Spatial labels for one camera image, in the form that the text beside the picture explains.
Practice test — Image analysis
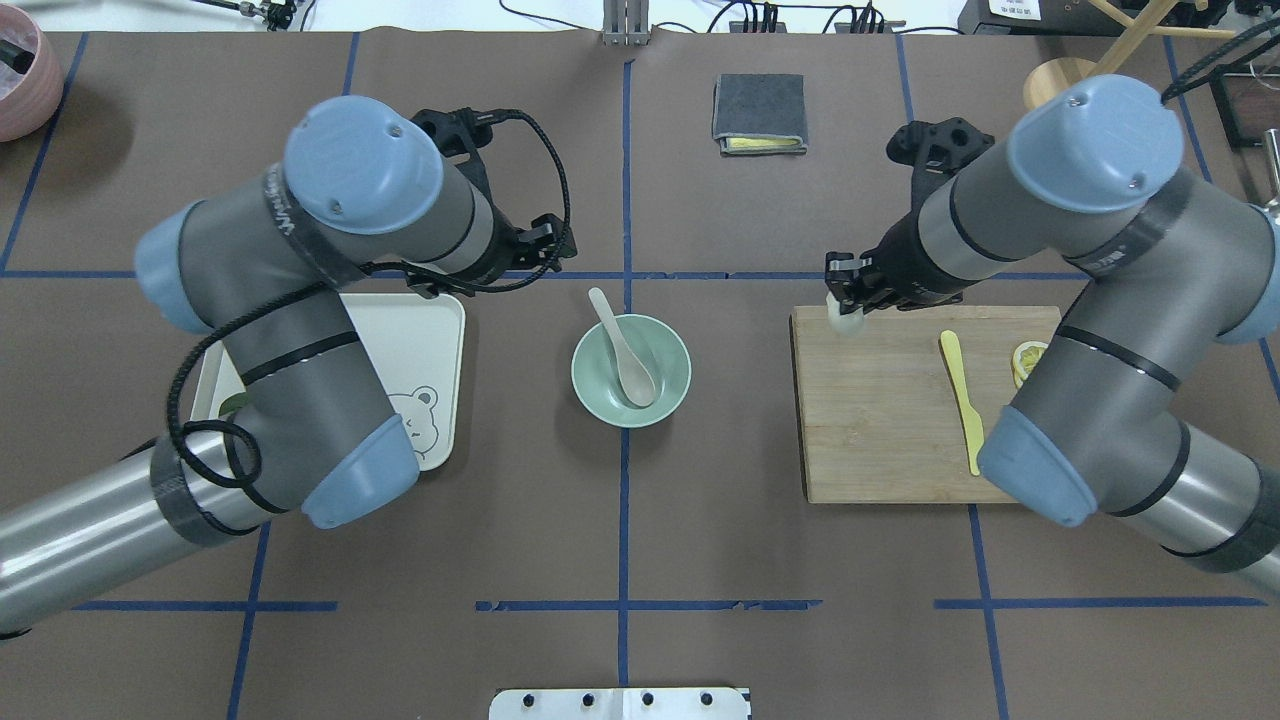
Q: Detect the wooden mug tree stand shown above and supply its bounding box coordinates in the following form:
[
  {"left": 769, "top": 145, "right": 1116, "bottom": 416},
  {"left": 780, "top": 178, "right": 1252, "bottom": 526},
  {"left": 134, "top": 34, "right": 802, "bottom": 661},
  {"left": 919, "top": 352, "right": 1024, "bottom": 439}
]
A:
[{"left": 1021, "top": 1, "right": 1234, "bottom": 111}]

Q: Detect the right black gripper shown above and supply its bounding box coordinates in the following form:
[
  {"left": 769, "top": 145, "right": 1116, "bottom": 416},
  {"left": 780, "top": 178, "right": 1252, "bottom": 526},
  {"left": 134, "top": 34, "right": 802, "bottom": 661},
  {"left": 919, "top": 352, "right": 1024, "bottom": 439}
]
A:
[{"left": 824, "top": 118, "right": 995, "bottom": 313}]

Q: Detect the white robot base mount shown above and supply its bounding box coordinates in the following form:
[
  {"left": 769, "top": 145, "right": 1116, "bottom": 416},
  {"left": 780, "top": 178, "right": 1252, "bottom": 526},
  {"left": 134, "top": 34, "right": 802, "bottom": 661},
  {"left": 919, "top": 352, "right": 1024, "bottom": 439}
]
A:
[{"left": 488, "top": 685, "right": 753, "bottom": 719}]

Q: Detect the pink bowl with ice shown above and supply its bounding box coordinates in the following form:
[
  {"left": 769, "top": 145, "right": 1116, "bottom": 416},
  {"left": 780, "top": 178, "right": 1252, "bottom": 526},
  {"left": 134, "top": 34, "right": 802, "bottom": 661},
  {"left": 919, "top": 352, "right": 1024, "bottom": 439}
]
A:
[{"left": 1, "top": 3, "right": 64, "bottom": 143}]

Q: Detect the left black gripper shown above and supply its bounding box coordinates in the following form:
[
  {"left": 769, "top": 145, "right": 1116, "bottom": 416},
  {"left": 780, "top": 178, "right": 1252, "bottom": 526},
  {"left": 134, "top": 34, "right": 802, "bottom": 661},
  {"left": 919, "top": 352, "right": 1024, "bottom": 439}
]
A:
[{"left": 410, "top": 108, "right": 577, "bottom": 299}]

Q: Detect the translucent white spoon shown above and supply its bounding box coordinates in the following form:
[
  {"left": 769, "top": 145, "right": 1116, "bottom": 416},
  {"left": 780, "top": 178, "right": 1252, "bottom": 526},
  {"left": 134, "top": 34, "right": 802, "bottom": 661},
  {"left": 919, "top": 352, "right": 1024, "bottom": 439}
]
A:
[{"left": 588, "top": 287, "right": 657, "bottom": 407}]

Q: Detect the grey folded cloth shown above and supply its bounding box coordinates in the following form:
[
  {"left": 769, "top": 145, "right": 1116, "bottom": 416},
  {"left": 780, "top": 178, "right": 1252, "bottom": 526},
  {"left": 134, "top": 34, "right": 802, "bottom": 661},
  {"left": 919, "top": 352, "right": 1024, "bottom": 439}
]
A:
[{"left": 710, "top": 73, "right": 809, "bottom": 156}]

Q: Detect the mint green bowl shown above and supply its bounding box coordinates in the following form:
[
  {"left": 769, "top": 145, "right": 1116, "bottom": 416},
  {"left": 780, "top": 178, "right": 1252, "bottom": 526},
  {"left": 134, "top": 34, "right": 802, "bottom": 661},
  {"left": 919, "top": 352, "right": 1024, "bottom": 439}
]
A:
[{"left": 571, "top": 314, "right": 692, "bottom": 429}]

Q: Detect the green avocado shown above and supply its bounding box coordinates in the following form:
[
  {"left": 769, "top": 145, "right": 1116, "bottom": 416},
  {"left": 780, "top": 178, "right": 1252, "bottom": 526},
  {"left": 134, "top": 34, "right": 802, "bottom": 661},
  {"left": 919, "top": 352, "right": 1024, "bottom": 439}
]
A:
[{"left": 215, "top": 392, "right": 250, "bottom": 418}]

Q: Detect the yellow plastic knife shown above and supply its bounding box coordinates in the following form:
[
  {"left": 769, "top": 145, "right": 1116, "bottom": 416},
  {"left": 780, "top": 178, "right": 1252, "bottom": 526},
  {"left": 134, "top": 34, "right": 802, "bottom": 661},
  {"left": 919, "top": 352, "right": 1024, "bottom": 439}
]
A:
[{"left": 940, "top": 329, "right": 986, "bottom": 477}]

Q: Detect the aluminium frame post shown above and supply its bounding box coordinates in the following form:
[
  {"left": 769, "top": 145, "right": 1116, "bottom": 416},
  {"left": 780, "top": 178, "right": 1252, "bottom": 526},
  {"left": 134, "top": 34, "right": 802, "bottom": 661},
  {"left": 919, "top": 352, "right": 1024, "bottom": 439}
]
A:
[{"left": 602, "top": 0, "right": 652, "bottom": 47}]

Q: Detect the steel scoop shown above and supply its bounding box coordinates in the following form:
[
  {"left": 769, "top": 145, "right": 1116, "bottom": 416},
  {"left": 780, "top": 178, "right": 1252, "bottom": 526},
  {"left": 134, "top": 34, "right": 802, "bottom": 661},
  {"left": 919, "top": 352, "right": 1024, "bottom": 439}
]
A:
[{"left": 1263, "top": 128, "right": 1280, "bottom": 223}]

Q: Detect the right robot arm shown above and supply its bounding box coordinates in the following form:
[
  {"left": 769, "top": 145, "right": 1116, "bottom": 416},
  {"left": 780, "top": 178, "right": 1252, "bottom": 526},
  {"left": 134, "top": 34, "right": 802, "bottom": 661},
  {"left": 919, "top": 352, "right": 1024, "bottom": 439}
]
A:
[{"left": 824, "top": 74, "right": 1279, "bottom": 593}]

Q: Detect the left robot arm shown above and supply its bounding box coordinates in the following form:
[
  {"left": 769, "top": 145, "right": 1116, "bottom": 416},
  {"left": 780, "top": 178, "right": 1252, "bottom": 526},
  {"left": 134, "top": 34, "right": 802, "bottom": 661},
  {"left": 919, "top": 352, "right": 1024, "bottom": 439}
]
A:
[{"left": 1, "top": 95, "right": 576, "bottom": 642}]

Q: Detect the cream bear serving tray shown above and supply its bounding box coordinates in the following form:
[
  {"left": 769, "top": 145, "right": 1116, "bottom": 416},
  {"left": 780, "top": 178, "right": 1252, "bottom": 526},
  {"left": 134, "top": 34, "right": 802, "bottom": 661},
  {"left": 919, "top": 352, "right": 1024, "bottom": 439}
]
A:
[{"left": 191, "top": 291, "right": 466, "bottom": 470}]

